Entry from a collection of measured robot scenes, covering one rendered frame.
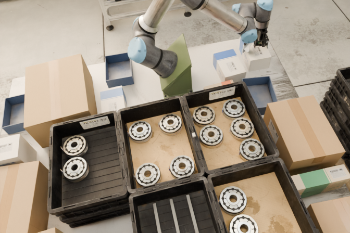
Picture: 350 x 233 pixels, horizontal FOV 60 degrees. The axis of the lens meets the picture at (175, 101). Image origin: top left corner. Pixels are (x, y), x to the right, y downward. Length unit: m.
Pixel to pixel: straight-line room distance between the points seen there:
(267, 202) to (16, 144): 1.10
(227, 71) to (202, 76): 0.17
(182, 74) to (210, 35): 1.57
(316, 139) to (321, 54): 1.70
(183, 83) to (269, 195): 0.70
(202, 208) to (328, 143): 0.58
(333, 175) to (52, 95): 1.30
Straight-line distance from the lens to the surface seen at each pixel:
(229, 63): 1.69
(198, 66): 1.79
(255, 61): 1.73
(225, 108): 1.41
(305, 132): 1.41
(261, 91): 1.69
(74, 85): 1.58
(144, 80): 1.76
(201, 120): 1.37
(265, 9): 1.56
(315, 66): 2.90
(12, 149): 1.53
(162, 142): 1.36
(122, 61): 1.89
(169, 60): 1.56
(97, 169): 1.37
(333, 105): 2.17
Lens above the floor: 2.01
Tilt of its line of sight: 53 degrees down
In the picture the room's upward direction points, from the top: 8 degrees counter-clockwise
